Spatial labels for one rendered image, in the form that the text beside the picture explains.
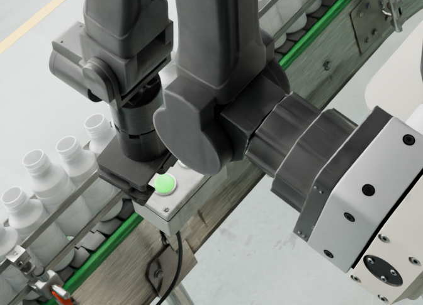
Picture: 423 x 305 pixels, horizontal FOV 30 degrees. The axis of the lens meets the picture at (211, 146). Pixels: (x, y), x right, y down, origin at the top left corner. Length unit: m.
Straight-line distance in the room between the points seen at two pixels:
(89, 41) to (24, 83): 3.14
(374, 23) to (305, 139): 1.12
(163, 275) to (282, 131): 0.84
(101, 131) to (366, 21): 0.67
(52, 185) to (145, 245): 0.23
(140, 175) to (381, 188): 0.34
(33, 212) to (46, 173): 0.07
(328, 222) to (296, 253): 1.87
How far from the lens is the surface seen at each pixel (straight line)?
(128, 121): 0.80
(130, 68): 0.71
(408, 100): 0.78
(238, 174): 1.50
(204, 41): 0.61
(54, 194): 1.26
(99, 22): 0.70
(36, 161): 1.23
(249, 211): 2.67
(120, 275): 1.37
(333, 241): 0.65
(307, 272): 2.44
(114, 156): 0.87
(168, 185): 1.19
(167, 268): 1.44
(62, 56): 0.83
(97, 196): 1.32
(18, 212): 1.25
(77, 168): 1.29
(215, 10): 0.58
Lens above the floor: 1.89
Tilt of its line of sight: 40 degrees down
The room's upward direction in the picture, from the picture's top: 25 degrees counter-clockwise
